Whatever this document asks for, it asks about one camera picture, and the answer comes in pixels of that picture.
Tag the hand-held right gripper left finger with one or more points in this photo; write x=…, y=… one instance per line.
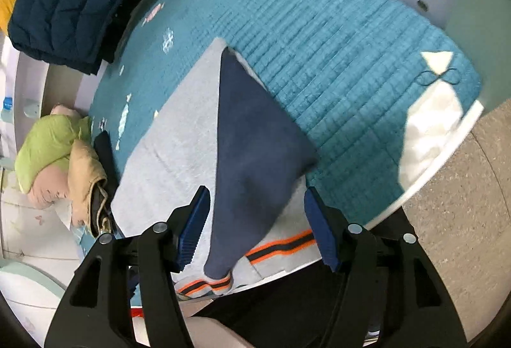
x=193, y=232

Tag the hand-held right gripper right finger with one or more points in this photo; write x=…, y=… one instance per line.
x=321, y=232

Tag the grey and navy zip jacket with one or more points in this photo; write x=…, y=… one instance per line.
x=171, y=156

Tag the person's legs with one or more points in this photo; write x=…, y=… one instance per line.
x=279, y=292

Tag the black garment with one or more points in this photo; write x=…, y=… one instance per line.
x=104, y=148

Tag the khaki jacket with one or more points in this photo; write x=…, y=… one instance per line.
x=84, y=172

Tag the pink quilt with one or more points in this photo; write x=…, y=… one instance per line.
x=48, y=184

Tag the green quilt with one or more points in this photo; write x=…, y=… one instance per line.
x=44, y=148

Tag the teal candy print bed sheet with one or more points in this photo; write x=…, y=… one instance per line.
x=339, y=52

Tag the small blue box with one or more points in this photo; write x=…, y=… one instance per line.
x=6, y=103

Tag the white lilac headboard shelf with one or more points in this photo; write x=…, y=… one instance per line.
x=28, y=64

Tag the teal door frame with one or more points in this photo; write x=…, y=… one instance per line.
x=479, y=32

